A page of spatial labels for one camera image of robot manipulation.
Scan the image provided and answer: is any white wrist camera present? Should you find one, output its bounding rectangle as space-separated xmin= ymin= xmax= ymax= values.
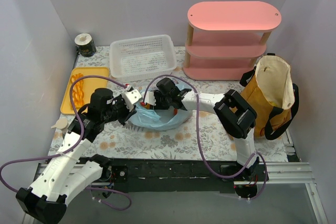
xmin=121 ymin=89 xmax=142 ymax=112
xmin=140 ymin=91 xmax=156 ymax=110

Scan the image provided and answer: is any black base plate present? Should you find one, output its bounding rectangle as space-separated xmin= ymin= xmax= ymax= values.
xmin=93 ymin=159 xmax=265 ymax=194

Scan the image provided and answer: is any dark tape roll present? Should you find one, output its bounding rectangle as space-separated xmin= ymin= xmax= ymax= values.
xmin=74 ymin=33 xmax=97 ymax=57

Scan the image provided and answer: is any small beige wooden spoon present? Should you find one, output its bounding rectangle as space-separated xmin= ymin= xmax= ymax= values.
xmin=51 ymin=118 xmax=68 ymax=130

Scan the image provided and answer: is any white plastic basket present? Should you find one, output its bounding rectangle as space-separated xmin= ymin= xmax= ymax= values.
xmin=109 ymin=35 xmax=177 ymax=82

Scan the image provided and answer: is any aluminium rail frame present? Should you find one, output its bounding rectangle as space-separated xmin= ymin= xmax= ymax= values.
xmin=22 ymin=163 xmax=329 ymax=224

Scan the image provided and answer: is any orange twisted snack food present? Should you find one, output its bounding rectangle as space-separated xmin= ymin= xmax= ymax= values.
xmin=70 ymin=73 xmax=84 ymax=109

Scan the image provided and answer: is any blue plastic grocery bag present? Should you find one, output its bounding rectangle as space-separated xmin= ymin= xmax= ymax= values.
xmin=129 ymin=103 xmax=193 ymax=131

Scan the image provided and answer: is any yellow canvas tote bag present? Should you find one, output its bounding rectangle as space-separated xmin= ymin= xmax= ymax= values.
xmin=239 ymin=53 xmax=299 ymax=140

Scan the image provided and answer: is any pink three-tier shelf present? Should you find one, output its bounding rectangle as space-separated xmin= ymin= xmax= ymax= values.
xmin=183 ymin=1 xmax=282 ymax=81

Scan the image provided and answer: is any floral table mat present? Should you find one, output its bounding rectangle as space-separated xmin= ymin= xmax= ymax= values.
xmin=48 ymin=46 xmax=289 ymax=163

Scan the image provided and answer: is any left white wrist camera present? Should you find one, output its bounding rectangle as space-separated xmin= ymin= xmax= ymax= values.
xmin=121 ymin=89 xmax=142 ymax=112

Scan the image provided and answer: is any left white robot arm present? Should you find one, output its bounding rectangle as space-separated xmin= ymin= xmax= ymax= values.
xmin=16 ymin=86 xmax=142 ymax=223

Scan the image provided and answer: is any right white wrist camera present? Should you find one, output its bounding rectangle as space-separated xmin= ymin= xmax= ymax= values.
xmin=140 ymin=91 xmax=156 ymax=110

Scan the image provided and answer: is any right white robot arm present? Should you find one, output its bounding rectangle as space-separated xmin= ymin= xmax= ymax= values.
xmin=144 ymin=77 xmax=258 ymax=181

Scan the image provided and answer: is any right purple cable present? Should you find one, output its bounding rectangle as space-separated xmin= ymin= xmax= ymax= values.
xmin=144 ymin=74 xmax=268 ymax=201

